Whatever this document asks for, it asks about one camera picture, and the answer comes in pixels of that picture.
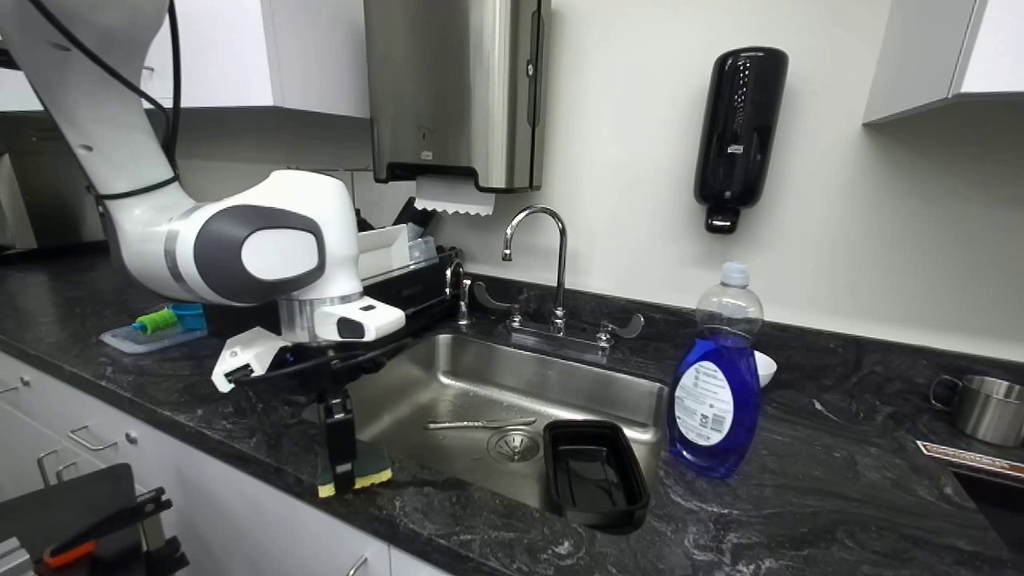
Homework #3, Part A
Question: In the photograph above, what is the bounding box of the stainless steel cup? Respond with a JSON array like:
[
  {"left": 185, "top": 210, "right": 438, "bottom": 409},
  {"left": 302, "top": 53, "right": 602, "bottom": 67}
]
[{"left": 927, "top": 367, "right": 1024, "bottom": 449}]

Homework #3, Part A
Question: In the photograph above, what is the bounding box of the steel paper towel dispenser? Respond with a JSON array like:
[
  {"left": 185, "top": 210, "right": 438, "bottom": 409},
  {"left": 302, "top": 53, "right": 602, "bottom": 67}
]
[{"left": 362, "top": 0, "right": 554, "bottom": 195}]

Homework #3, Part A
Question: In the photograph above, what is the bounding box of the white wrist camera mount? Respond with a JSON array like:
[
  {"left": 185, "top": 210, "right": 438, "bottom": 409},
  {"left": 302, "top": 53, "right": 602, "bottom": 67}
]
[{"left": 207, "top": 325, "right": 295, "bottom": 396}]

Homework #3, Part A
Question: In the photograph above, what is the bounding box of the grey metal appliance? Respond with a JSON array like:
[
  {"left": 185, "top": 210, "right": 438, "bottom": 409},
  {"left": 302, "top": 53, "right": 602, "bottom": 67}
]
[{"left": 0, "top": 124, "right": 108, "bottom": 260}]

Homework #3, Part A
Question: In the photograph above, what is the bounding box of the white ceramic bowl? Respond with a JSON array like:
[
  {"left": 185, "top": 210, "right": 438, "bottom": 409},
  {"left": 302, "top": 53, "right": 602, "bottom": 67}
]
[{"left": 752, "top": 348, "right": 781, "bottom": 390}]

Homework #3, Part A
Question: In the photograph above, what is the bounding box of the blue cup on counter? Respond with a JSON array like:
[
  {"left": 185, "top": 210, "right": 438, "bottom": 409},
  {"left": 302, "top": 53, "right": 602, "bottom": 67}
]
[{"left": 667, "top": 260, "right": 768, "bottom": 484}]

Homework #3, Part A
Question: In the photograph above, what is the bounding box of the black dish rack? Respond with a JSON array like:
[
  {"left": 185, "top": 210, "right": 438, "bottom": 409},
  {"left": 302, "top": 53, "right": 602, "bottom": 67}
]
[{"left": 204, "top": 246, "right": 463, "bottom": 381}]

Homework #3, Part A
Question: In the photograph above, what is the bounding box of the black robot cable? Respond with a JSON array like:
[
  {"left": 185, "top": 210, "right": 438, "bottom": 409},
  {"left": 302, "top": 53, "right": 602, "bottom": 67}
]
[{"left": 25, "top": 0, "right": 428, "bottom": 386}]

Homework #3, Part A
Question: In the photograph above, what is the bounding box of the silver butter knife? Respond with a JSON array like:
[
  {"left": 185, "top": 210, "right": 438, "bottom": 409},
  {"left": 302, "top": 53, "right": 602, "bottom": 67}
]
[{"left": 422, "top": 417, "right": 540, "bottom": 435}]

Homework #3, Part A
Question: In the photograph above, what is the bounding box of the chrome sink faucet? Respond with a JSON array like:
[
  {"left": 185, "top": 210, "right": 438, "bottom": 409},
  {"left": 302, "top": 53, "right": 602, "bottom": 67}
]
[{"left": 457, "top": 203, "right": 649, "bottom": 362}]

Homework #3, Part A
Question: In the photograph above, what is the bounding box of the blue cleaning sponge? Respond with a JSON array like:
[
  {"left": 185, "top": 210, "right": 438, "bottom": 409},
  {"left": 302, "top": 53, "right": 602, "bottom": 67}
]
[{"left": 169, "top": 297, "right": 207, "bottom": 332}]

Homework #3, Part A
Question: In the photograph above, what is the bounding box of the round metal sink drain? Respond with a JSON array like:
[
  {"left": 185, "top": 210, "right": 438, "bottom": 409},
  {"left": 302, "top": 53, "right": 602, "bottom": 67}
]
[{"left": 490, "top": 427, "right": 544, "bottom": 463}]

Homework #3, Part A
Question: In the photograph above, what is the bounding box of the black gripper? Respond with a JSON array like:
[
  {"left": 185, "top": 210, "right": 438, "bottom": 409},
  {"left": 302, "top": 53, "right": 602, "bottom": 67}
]
[{"left": 307, "top": 366, "right": 367, "bottom": 500}]

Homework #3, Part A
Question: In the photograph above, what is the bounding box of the stainless steel sink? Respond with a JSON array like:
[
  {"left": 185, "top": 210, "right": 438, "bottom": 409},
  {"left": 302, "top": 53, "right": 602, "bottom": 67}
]
[{"left": 302, "top": 329, "right": 669, "bottom": 514}]

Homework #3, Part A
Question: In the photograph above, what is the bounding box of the white paper towel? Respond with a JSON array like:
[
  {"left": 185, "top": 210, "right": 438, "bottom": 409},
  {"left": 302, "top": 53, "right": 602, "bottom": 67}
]
[{"left": 413, "top": 172, "right": 495, "bottom": 221}]

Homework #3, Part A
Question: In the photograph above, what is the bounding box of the black wall soap dispenser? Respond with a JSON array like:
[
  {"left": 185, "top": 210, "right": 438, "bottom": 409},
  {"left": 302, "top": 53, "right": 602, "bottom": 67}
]
[{"left": 691, "top": 42, "right": 790, "bottom": 237}]

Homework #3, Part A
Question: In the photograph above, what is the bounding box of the black clamp orange handle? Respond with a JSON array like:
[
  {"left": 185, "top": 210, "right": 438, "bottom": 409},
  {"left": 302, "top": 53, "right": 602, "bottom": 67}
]
[{"left": 40, "top": 485, "right": 173, "bottom": 569}]

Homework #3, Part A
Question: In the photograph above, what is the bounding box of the black tray with light rim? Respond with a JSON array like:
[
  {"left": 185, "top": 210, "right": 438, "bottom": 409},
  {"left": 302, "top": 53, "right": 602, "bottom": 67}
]
[{"left": 919, "top": 435, "right": 1024, "bottom": 537}]

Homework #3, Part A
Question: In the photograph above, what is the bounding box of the green and yellow sponge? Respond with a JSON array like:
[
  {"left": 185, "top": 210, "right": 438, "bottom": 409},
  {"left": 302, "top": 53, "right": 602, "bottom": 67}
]
[{"left": 313, "top": 457, "right": 398, "bottom": 502}]

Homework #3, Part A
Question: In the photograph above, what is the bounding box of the white upper cabinet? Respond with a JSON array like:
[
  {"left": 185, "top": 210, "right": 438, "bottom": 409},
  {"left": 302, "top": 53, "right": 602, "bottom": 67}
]
[
  {"left": 862, "top": 0, "right": 1024, "bottom": 124},
  {"left": 0, "top": 0, "right": 371, "bottom": 122}
]

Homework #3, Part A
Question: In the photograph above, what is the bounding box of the white rectangular plate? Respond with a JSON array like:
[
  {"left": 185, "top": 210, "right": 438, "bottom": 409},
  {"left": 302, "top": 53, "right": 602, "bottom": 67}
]
[{"left": 357, "top": 221, "right": 442, "bottom": 282}]

